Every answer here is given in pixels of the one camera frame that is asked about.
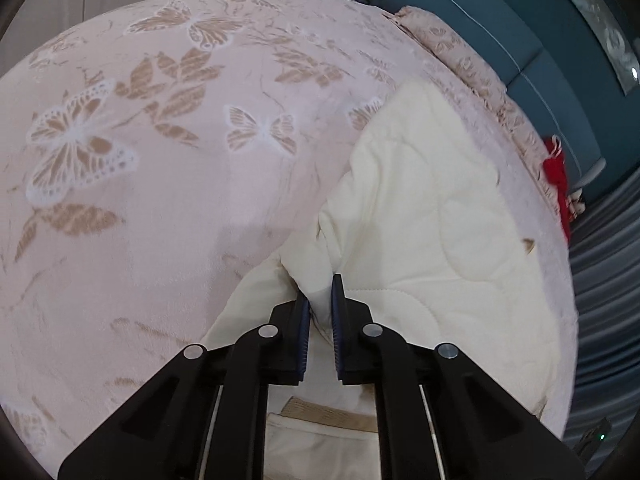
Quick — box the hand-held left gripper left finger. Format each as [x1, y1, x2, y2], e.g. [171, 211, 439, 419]
[57, 294, 312, 480]

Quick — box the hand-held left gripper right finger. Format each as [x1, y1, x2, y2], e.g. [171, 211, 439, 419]
[331, 273, 586, 480]

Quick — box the cream quilted jacket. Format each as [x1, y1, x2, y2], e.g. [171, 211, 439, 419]
[202, 77, 566, 480]

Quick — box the pink butterfly blanket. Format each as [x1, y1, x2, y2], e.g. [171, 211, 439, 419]
[0, 0, 581, 480]

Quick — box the small plush toy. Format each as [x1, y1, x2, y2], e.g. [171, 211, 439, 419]
[567, 189, 588, 221]

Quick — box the red cloth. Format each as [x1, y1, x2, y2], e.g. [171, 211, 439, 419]
[544, 135, 573, 243]

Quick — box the grey curtain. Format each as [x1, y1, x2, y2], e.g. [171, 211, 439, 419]
[565, 160, 640, 461]

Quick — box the dark device with green light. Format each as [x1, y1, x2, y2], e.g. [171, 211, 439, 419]
[570, 417, 613, 466]

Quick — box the pink patterned pillow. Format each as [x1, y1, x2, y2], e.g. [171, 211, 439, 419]
[390, 6, 563, 221]

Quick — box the blue padded headboard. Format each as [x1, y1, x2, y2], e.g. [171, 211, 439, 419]
[375, 0, 640, 201]

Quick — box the silver patterned wall panel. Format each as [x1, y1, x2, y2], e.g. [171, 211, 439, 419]
[532, 0, 640, 96]

